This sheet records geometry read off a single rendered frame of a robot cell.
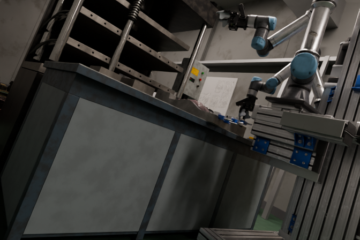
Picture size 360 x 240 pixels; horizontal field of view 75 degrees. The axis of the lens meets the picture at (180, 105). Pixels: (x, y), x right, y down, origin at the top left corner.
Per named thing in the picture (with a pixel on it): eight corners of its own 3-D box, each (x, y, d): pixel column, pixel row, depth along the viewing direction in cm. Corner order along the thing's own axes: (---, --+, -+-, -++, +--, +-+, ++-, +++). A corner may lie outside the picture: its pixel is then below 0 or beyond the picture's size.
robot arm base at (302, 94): (313, 111, 130) (318, 94, 131) (300, 102, 121) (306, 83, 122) (287, 107, 142) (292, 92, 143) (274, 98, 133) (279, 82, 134)
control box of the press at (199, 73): (167, 192, 260) (211, 69, 274) (145, 189, 241) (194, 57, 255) (156, 184, 277) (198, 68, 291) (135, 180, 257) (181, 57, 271)
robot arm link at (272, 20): (272, 27, 130) (277, 13, 131) (252, 25, 135) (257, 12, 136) (273, 34, 137) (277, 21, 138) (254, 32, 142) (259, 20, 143)
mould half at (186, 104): (225, 129, 167) (230, 115, 168) (212, 122, 146) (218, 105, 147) (170, 111, 194) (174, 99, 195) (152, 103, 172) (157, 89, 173)
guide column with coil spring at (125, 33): (91, 129, 187) (150, -16, 200) (84, 127, 184) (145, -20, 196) (89, 127, 192) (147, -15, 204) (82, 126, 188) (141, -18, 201)
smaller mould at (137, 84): (151, 99, 143) (155, 89, 144) (130, 90, 134) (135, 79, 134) (135, 95, 158) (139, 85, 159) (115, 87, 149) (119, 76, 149)
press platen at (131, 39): (182, 73, 243) (184, 68, 244) (78, 11, 172) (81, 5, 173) (144, 69, 299) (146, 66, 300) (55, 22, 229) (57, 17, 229)
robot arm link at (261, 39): (264, 54, 139) (270, 37, 141) (262, 45, 130) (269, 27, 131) (252, 52, 143) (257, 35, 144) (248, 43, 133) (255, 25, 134)
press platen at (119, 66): (173, 95, 241) (175, 91, 241) (65, 42, 170) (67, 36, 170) (137, 88, 297) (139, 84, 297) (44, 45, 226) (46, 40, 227)
